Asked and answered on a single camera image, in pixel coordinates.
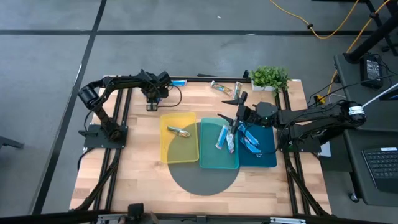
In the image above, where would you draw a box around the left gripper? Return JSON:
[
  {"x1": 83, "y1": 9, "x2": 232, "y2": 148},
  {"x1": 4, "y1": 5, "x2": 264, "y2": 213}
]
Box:
[{"x1": 141, "y1": 73, "x2": 170, "y2": 112}]

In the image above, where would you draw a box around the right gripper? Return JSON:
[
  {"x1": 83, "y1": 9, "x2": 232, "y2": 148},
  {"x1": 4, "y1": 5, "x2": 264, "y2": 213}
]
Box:
[{"x1": 216, "y1": 92, "x2": 259, "y2": 134}]

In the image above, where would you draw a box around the green wrapper granola bar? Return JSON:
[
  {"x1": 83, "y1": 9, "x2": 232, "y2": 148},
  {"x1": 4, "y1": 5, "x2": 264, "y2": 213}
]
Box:
[{"x1": 233, "y1": 81, "x2": 244, "y2": 101}]

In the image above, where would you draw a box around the light blue granola bar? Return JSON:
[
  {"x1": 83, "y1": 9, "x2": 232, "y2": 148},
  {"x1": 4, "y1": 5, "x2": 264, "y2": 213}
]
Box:
[{"x1": 215, "y1": 124, "x2": 230, "y2": 151}]

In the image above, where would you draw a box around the green gold granola bar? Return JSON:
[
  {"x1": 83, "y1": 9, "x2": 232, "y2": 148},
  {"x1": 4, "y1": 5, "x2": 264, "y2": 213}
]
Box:
[{"x1": 166, "y1": 125, "x2": 192, "y2": 138}]

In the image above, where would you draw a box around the green brown granola bar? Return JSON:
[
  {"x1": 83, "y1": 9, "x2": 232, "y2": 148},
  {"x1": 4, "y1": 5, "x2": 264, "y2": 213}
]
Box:
[{"x1": 210, "y1": 80, "x2": 234, "y2": 97}]

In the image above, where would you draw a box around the teal plastic bin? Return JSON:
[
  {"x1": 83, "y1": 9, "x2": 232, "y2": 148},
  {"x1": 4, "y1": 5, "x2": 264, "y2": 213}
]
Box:
[{"x1": 199, "y1": 117, "x2": 240, "y2": 170}]

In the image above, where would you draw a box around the green plant in white pot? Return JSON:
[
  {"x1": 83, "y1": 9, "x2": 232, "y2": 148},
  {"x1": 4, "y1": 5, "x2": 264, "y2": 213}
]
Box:
[{"x1": 248, "y1": 65, "x2": 292, "y2": 95}]

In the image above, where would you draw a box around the yellow plastic bin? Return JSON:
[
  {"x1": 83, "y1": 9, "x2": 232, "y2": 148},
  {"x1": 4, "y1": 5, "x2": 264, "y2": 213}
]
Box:
[{"x1": 159, "y1": 111, "x2": 200, "y2": 164}]

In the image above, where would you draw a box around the dark blue plastic bin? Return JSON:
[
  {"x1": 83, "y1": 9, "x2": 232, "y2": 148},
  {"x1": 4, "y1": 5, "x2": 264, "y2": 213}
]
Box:
[{"x1": 237, "y1": 123, "x2": 278, "y2": 168}]

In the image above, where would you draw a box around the round grey woven mat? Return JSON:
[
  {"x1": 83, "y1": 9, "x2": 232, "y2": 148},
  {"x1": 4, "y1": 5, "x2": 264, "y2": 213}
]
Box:
[{"x1": 167, "y1": 121, "x2": 241, "y2": 197}]

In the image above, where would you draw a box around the white box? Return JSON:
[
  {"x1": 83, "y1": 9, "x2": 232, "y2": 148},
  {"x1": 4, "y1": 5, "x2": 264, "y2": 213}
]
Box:
[{"x1": 319, "y1": 141, "x2": 332, "y2": 158}]

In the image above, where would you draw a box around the dark grey desk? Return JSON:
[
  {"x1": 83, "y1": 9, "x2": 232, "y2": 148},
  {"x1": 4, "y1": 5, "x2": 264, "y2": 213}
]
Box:
[{"x1": 334, "y1": 52, "x2": 398, "y2": 208}]

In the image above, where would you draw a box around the black power adapter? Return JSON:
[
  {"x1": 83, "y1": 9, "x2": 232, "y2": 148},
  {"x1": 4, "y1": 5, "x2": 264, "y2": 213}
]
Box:
[{"x1": 359, "y1": 53, "x2": 384, "y2": 90}]

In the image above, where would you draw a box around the black chair base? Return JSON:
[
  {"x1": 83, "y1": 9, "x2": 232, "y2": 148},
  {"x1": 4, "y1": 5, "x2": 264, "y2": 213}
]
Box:
[{"x1": 0, "y1": 135, "x2": 25, "y2": 151}]

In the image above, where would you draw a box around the black desk stand leg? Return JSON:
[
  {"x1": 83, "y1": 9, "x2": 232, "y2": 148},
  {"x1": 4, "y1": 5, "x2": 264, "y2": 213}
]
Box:
[{"x1": 343, "y1": 0, "x2": 398, "y2": 65}]

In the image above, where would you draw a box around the black slanted monitor panel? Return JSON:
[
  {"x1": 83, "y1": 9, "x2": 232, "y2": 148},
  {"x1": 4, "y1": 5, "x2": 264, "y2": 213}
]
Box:
[{"x1": 362, "y1": 82, "x2": 398, "y2": 108}]

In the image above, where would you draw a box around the black keyboard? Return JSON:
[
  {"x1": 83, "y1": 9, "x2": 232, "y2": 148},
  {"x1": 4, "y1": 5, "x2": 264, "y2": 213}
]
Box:
[{"x1": 361, "y1": 147, "x2": 398, "y2": 194}]

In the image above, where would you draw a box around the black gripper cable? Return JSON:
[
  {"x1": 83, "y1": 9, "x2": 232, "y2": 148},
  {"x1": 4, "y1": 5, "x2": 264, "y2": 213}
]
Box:
[{"x1": 156, "y1": 85, "x2": 183, "y2": 109}]

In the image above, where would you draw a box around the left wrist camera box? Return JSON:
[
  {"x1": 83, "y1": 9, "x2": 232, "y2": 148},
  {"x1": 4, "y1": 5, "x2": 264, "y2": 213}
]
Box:
[{"x1": 157, "y1": 70, "x2": 172, "y2": 88}]

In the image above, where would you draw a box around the black aluminium table frame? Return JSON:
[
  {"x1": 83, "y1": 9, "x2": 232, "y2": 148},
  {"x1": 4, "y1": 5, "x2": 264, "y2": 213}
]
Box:
[{"x1": 70, "y1": 73, "x2": 333, "y2": 224}]

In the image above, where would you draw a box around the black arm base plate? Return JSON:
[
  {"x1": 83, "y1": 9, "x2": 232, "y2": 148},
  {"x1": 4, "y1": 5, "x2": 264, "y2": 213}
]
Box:
[
  {"x1": 83, "y1": 124, "x2": 129, "y2": 149},
  {"x1": 277, "y1": 127, "x2": 323, "y2": 154}
]

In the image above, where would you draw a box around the yellow extension cable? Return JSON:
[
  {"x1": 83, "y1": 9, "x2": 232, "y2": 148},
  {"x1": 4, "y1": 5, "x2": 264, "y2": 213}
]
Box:
[{"x1": 269, "y1": 0, "x2": 393, "y2": 106}]

